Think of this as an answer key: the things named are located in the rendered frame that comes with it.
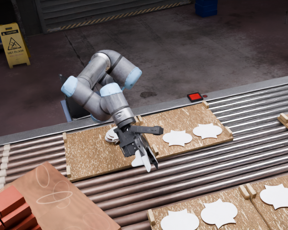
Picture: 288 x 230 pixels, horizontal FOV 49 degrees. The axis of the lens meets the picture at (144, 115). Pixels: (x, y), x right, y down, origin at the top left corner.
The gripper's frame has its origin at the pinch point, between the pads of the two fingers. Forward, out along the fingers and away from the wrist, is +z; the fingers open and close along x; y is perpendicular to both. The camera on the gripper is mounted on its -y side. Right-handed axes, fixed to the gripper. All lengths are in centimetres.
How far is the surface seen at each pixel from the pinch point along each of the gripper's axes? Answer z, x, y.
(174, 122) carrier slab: -19, -62, -8
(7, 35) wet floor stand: -267, -273, 164
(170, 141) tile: -10.0, -47.8, -3.4
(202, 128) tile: -9, -58, -20
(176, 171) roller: 4.4, -36.8, -0.5
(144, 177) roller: 0.3, -31.5, 13.0
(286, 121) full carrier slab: 7, -65, -59
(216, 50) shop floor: -119, -355, -86
